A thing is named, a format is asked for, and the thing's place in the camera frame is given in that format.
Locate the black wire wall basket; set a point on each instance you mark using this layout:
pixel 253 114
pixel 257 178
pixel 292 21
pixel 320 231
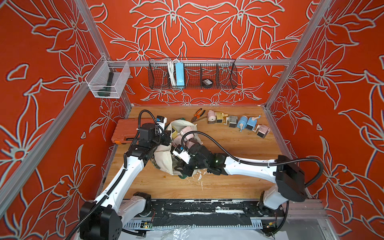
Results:
pixel 222 72

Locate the pink square pencil sharpener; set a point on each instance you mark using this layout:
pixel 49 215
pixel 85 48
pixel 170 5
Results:
pixel 187 129

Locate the light blue box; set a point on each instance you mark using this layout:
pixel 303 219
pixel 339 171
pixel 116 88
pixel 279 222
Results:
pixel 180 76

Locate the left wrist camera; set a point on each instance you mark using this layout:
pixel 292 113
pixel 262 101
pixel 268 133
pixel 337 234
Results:
pixel 161 122

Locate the pink black sharpener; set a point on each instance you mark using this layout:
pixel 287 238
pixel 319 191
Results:
pixel 262 131

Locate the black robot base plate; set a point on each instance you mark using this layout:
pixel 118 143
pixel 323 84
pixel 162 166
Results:
pixel 169 214

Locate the orange handled pliers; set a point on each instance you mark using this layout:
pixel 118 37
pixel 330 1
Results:
pixel 198 114

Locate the clear acrylic wall bin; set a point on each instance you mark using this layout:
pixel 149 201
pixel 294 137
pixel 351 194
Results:
pixel 107 79

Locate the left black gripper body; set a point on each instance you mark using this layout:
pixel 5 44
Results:
pixel 159 140

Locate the cream tote bag green handles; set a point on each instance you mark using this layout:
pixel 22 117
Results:
pixel 164 159

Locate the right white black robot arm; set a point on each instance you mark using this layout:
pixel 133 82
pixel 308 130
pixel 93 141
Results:
pixel 287 177

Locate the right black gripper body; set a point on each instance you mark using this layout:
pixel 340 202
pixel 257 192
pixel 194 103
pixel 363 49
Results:
pixel 186 163

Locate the yellow pencil sharpener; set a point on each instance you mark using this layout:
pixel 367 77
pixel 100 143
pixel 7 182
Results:
pixel 221 118

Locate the blue crank pencil sharpener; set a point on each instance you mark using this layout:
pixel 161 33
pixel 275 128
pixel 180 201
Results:
pixel 252 123

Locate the grey clear pencil sharpener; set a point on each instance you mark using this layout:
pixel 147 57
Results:
pixel 232 121

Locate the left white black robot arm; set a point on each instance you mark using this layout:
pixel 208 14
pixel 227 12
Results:
pixel 105 217

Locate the orange plastic tool case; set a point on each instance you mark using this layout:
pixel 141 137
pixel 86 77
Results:
pixel 125 131

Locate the dark green flashlight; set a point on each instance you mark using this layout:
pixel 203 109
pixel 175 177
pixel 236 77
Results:
pixel 106 91

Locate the small black device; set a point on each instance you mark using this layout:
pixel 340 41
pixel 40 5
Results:
pixel 207 83

